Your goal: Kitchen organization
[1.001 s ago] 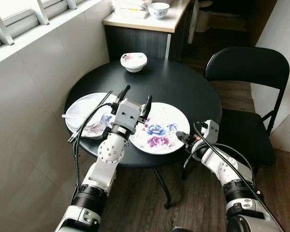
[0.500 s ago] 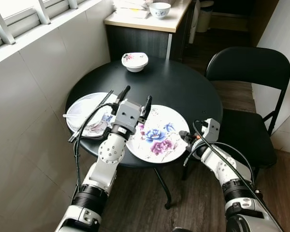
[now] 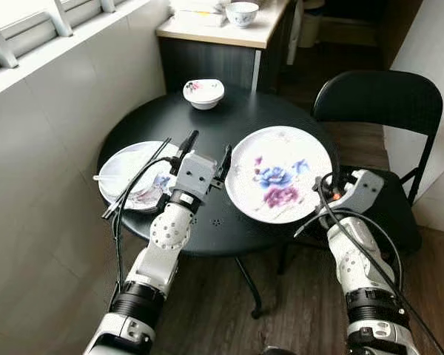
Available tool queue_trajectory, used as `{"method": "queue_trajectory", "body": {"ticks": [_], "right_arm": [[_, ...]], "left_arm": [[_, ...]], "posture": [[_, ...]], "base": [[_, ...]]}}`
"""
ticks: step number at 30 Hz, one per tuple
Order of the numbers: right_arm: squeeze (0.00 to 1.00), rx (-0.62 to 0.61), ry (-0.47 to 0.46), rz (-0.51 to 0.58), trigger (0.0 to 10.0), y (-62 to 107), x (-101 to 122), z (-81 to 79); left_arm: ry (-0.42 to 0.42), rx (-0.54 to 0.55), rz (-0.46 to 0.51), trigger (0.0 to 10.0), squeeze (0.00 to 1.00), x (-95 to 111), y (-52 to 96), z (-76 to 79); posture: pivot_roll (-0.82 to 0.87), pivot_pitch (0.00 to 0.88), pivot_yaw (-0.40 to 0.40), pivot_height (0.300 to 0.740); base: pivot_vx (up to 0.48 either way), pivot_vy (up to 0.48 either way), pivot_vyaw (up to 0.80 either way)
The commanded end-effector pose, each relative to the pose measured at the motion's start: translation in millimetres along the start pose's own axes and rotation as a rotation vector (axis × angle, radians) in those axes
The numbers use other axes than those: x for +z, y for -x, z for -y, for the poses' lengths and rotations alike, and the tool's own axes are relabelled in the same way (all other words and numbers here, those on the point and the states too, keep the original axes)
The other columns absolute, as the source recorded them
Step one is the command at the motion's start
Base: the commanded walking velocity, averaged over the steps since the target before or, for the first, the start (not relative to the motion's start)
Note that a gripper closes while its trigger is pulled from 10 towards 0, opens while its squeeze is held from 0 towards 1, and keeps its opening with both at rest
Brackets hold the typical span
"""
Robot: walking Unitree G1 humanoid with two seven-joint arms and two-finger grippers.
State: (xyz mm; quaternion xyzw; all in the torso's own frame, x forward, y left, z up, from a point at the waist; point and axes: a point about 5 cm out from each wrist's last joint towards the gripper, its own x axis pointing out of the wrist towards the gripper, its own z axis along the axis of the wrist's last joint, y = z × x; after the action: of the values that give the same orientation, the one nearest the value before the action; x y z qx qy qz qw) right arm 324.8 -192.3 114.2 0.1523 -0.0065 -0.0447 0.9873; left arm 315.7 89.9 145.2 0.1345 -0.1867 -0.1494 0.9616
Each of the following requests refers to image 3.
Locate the large white floral plate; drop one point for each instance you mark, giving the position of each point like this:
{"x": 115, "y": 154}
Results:
{"x": 277, "y": 177}

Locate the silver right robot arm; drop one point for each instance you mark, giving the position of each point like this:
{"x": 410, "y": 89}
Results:
{"x": 355, "y": 259}

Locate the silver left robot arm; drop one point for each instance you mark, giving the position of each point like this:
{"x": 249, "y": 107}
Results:
{"x": 170, "y": 225}

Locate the black round table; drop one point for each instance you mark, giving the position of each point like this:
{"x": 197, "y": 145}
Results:
{"x": 229, "y": 118}

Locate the black chopstick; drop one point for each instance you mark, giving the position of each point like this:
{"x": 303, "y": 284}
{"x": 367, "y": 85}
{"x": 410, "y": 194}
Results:
{"x": 149, "y": 167}
{"x": 144, "y": 169}

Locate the small white floral bowl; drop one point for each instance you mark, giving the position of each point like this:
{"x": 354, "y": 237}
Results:
{"x": 203, "y": 96}

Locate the white plate with faint print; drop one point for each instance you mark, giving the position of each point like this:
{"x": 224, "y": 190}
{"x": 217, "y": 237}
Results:
{"x": 126, "y": 166}

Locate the dark side cabinet beige top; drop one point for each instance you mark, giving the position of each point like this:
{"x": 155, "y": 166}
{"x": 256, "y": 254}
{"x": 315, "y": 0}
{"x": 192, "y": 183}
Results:
{"x": 207, "y": 66}

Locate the white ceramic spoon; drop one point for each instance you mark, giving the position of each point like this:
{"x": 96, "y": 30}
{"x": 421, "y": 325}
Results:
{"x": 103, "y": 178}

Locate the black folding chair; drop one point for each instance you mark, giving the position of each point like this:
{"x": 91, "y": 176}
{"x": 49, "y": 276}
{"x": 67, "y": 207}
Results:
{"x": 377, "y": 96}

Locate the white paper box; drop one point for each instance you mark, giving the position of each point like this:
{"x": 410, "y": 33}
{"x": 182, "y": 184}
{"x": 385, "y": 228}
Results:
{"x": 196, "y": 18}

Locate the white bowl with blue pattern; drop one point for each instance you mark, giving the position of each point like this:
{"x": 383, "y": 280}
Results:
{"x": 243, "y": 15}

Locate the pale plastic bin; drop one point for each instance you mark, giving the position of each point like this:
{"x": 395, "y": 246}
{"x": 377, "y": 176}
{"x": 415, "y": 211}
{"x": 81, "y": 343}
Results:
{"x": 311, "y": 29}

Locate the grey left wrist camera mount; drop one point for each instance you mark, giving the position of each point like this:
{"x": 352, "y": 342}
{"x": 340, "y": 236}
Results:
{"x": 196, "y": 174}

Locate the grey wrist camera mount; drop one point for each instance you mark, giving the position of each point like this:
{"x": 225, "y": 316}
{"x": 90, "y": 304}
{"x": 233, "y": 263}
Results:
{"x": 196, "y": 174}
{"x": 362, "y": 188}

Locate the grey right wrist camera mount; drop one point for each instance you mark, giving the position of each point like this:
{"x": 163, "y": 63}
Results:
{"x": 362, "y": 188}

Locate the white barred window frame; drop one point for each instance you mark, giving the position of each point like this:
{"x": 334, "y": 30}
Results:
{"x": 29, "y": 26}

